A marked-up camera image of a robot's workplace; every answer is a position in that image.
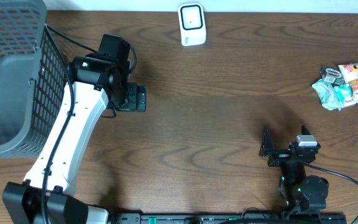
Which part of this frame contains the light green pack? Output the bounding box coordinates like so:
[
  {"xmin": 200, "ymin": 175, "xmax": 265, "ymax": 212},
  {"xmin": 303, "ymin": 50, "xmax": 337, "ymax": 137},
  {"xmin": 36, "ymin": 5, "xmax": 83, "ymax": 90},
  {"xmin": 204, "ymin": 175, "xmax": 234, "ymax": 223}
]
[{"xmin": 312, "ymin": 79, "xmax": 342, "ymax": 111}]

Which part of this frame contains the small teal tissue pack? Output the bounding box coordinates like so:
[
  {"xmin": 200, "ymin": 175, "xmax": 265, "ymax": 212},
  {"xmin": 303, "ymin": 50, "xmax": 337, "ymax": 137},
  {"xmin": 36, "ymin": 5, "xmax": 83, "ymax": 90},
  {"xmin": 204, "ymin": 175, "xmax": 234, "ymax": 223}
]
[{"xmin": 334, "ymin": 84, "xmax": 356, "ymax": 108}]

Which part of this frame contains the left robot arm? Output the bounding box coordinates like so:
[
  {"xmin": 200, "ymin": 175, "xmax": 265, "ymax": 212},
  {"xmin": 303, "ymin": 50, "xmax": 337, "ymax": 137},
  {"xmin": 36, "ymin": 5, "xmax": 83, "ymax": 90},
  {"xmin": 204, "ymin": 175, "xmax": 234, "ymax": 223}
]
[{"xmin": 2, "ymin": 34, "xmax": 147, "ymax": 223}]

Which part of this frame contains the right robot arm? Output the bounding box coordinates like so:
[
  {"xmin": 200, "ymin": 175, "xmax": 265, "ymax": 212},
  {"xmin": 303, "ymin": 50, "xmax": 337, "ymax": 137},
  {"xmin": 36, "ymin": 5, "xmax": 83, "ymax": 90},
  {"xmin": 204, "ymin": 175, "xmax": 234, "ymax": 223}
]
[{"xmin": 259, "ymin": 126, "xmax": 329, "ymax": 214}]

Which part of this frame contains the white barcode scanner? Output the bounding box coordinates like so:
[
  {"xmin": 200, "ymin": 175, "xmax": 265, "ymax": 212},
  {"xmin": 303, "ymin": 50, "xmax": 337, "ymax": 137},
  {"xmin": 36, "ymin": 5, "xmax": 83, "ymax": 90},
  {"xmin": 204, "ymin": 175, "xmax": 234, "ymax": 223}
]
[{"xmin": 178, "ymin": 2, "xmax": 206, "ymax": 47}]

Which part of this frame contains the dark grey plastic basket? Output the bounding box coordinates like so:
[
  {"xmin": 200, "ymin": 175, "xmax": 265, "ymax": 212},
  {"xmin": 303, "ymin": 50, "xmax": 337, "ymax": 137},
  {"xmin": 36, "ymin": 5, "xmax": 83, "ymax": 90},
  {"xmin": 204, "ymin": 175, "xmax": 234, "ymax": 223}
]
[{"xmin": 0, "ymin": 0, "xmax": 66, "ymax": 159}]

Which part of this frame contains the black right cable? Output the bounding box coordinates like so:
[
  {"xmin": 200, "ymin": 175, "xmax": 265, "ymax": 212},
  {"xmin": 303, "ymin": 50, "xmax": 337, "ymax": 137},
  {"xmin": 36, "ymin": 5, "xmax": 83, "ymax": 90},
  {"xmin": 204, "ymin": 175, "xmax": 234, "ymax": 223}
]
[{"xmin": 300, "ymin": 160, "xmax": 358, "ymax": 224}]

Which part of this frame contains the black cable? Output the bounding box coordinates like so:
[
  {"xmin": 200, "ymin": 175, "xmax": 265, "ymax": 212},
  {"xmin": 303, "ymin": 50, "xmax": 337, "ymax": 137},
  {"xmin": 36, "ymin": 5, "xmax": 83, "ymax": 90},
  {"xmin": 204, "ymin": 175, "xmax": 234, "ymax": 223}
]
[
  {"xmin": 40, "ymin": 23, "xmax": 138, "ymax": 224},
  {"xmin": 300, "ymin": 160, "xmax": 358, "ymax": 224}
]

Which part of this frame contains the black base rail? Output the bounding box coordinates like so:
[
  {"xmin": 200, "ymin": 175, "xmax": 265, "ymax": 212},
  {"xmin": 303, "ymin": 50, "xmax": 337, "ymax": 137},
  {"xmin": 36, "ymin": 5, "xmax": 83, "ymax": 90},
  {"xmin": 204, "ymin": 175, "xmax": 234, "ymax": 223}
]
[{"xmin": 107, "ymin": 212, "xmax": 347, "ymax": 224}]

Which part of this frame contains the black left cable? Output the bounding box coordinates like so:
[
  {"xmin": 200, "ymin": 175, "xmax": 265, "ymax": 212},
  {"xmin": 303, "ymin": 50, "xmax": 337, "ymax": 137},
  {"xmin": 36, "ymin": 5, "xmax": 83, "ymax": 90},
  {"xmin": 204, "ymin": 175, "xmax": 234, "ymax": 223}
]
[{"xmin": 40, "ymin": 23, "xmax": 138, "ymax": 224}]

